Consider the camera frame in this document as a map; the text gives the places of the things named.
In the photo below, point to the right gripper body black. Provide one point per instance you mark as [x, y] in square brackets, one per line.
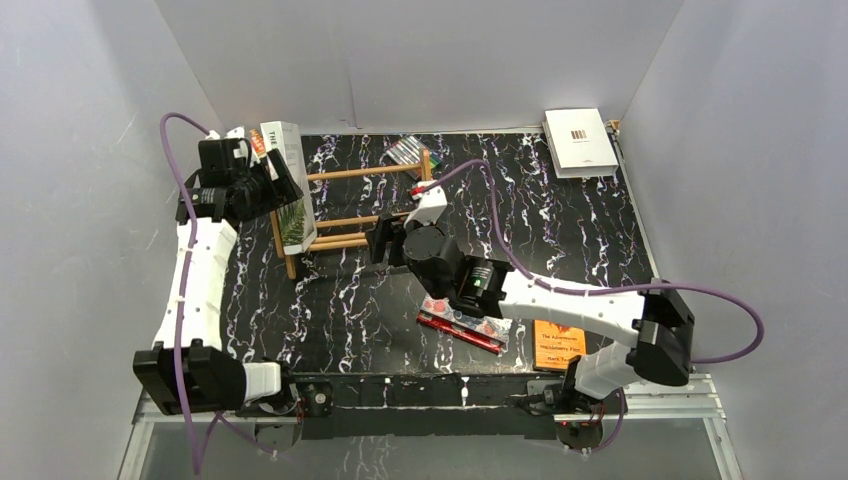
[397, 230]

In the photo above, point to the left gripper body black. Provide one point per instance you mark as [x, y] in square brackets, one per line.
[266, 187]

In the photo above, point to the wooden book rack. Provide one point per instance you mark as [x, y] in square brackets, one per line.
[348, 240]

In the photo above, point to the white palm leaf book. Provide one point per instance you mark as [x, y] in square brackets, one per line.
[296, 217]

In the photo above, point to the white book with brown bars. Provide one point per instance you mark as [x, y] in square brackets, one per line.
[579, 143]

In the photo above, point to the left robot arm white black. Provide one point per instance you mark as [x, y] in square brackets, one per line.
[187, 369]

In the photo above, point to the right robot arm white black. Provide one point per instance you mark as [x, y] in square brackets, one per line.
[650, 328]

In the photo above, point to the small orange card box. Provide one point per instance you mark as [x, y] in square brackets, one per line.
[257, 145]

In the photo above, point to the pack of coloured markers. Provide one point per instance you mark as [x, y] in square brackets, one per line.
[407, 151]

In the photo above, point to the floral patterned book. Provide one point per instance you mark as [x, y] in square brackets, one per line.
[494, 329]

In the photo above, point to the red book under floral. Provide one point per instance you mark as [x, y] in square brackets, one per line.
[469, 336]

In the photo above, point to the orange Huckleberry Finn book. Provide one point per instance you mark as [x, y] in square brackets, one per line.
[556, 346]

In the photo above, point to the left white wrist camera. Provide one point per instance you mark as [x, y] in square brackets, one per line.
[242, 145]

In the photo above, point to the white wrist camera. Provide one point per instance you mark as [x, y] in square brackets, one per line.
[431, 202]
[242, 145]

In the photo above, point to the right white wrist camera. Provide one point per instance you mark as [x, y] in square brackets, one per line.
[431, 202]

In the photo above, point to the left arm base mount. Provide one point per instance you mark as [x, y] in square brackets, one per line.
[278, 422]

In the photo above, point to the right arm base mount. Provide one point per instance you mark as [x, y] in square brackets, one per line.
[570, 404]

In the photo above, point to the aluminium frame rail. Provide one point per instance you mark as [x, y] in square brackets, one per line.
[456, 405]

